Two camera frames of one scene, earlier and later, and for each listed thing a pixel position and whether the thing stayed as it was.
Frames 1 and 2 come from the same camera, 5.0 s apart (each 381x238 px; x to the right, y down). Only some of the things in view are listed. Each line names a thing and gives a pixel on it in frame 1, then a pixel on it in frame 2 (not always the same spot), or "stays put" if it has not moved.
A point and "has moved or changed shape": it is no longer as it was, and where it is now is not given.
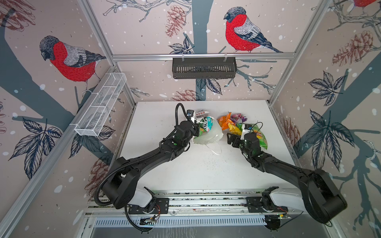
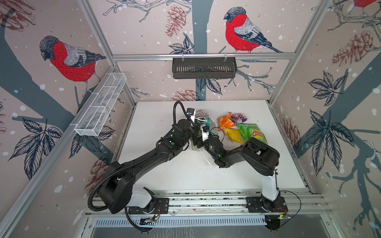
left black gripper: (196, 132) stays put
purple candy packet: (238, 118) stays put
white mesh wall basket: (102, 100) stays put
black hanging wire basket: (202, 68) stays put
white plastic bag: (211, 138) has moved or changed shape
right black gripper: (236, 143) to (198, 140)
